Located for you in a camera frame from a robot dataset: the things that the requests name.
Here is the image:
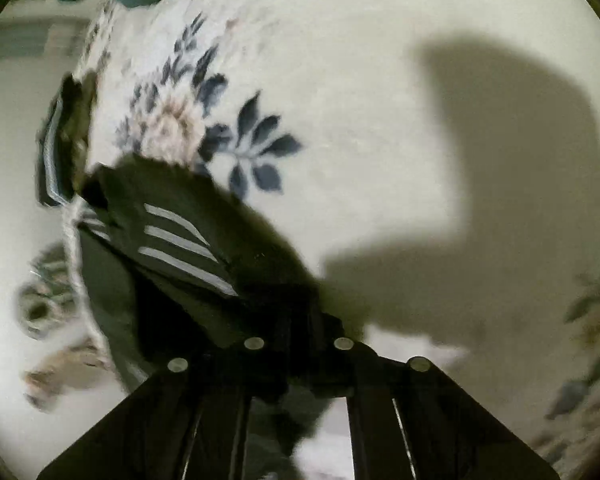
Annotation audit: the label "dark striped cloth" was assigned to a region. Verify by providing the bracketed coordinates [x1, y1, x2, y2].
[36, 72, 98, 207]

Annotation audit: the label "white floral bed sheet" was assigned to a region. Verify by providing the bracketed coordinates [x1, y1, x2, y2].
[0, 0, 600, 480]

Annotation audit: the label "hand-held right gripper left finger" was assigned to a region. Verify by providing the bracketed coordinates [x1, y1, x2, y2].
[36, 336, 267, 480]

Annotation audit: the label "black shorts with white stripes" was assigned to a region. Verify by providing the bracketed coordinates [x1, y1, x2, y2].
[77, 152, 366, 461]

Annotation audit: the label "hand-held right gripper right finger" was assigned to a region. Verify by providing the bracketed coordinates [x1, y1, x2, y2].
[330, 336, 562, 480]

